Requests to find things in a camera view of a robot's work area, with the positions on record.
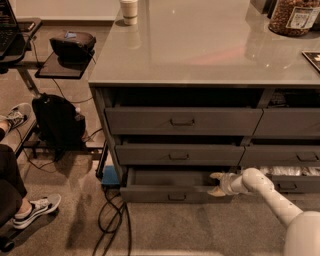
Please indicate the jar of nuts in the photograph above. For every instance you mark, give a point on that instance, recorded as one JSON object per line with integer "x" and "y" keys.
{"x": 294, "y": 17}

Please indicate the black laptop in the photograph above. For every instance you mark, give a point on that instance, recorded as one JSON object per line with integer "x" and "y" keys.
{"x": 8, "y": 26}

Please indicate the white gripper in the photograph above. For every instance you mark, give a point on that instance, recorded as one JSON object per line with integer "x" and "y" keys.
{"x": 227, "y": 184}

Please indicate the dark booklet on counter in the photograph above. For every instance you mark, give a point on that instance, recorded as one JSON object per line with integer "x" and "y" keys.
{"x": 314, "y": 58}

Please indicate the blue power box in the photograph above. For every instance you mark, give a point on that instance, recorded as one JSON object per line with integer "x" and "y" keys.
{"x": 109, "y": 177}

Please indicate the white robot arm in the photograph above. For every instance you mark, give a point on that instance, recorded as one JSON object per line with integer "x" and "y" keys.
{"x": 302, "y": 227}

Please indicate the white paper cup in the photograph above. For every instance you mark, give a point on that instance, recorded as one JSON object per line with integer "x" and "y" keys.
{"x": 129, "y": 10}

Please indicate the black device on shelf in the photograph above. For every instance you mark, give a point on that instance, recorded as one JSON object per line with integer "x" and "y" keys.
{"x": 73, "y": 46}

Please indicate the grey sneaker upper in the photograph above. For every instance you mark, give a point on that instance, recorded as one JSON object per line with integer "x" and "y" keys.
{"x": 16, "y": 117}

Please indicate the black desk stand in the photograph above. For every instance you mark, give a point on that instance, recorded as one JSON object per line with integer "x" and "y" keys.
{"x": 13, "y": 59}

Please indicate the grey sneaker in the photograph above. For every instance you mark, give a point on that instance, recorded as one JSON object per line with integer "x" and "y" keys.
{"x": 16, "y": 117}
{"x": 31, "y": 210}

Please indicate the grey drawer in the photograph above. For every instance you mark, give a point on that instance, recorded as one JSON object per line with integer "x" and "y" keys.
{"x": 285, "y": 122}
{"x": 293, "y": 179}
{"x": 170, "y": 186}
{"x": 179, "y": 150}
{"x": 281, "y": 155}
{"x": 182, "y": 121}

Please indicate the grey sneaker lower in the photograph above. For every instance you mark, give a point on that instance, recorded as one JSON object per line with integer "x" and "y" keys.
{"x": 31, "y": 210}

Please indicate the grey drawer cabinet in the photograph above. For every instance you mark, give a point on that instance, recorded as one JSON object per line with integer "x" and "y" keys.
{"x": 203, "y": 53}

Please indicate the person leg dark trousers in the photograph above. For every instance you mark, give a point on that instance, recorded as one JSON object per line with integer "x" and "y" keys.
{"x": 13, "y": 192}

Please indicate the black backpack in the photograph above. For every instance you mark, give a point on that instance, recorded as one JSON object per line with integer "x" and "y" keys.
{"x": 61, "y": 125}

